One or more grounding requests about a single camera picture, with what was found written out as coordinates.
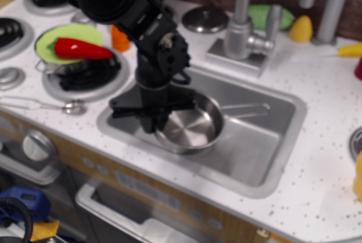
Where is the steel pot lid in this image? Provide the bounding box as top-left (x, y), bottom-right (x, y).
top-left (182, 6), bottom-right (229, 34)

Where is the blue device with black cable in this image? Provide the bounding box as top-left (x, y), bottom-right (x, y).
top-left (1, 186), bottom-right (51, 242)

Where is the front right stove burner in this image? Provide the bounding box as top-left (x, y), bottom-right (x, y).
top-left (42, 51), bottom-right (131, 102)

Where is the silver round lid right edge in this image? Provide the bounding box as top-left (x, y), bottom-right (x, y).
top-left (348, 127), bottom-right (362, 162)

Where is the silver stove top knob left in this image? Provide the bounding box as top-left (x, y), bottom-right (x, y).
top-left (1, 67), bottom-right (25, 90)

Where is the green toy bitter gourd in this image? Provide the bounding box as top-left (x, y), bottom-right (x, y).
top-left (248, 4), bottom-right (296, 31)

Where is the stove burner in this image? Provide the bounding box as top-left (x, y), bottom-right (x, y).
top-left (42, 51), bottom-right (131, 102)
top-left (23, 0), bottom-right (77, 16)
top-left (1, 18), bottom-right (34, 61)

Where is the red toy chili pepper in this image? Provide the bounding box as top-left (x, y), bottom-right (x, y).
top-left (53, 38), bottom-right (114, 60)

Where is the grey toy sink basin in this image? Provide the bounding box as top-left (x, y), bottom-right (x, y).
top-left (97, 70), bottom-right (307, 198)

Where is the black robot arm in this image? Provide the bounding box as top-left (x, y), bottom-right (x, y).
top-left (70, 0), bottom-right (195, 133)

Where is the yellow toy knife handle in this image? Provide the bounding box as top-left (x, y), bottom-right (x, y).
top-left (338, 42), bottom-right (362, 57)

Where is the silver oven knob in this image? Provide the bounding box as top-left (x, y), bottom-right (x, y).
top-left (21, 129), bottom-right (57, 162)

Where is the red toy cup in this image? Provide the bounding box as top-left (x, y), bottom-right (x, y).
top-left (354, 58), bottom-right (362, 81)

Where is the yellow toy at right edge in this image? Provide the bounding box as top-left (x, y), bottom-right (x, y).
top-left (353, 151), bottom-right (362, 201)

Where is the light green toy plate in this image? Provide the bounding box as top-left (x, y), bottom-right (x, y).
top-left (35, 24), bottom-right (104, 65)

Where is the stainless steel frying pan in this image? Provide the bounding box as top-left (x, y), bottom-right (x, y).
top-left (154, 93), bottom-right (271, 154)

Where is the front left stove burner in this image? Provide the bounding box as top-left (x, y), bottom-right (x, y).
top-left (1, 18), bottom-right (34, 61)

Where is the grey vertical pole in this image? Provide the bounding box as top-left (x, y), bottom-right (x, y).
top-left (312, 0), bottom-right (346, 45)

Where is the silver toy faucet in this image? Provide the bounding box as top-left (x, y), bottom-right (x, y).
top-left (205, 0), bottom-right (320, 79)

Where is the yellow toy corn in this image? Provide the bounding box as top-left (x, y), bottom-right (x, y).
top-left (289, 15), bottom-right (313, 42)

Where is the silver oven door handle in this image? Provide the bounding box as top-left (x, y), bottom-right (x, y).
top-left (1, 147), bottom-right (61, 186)

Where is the orange toy carrot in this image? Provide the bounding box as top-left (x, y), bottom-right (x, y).
top-left (111, 25), bottom-right (131, 52)

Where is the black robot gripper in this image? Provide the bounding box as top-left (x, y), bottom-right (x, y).
top-left (109, 76), bottom-right (196, 133)

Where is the back left stove burner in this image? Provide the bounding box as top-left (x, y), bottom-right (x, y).
top-left (23, 0), bottom-right (77, 16)

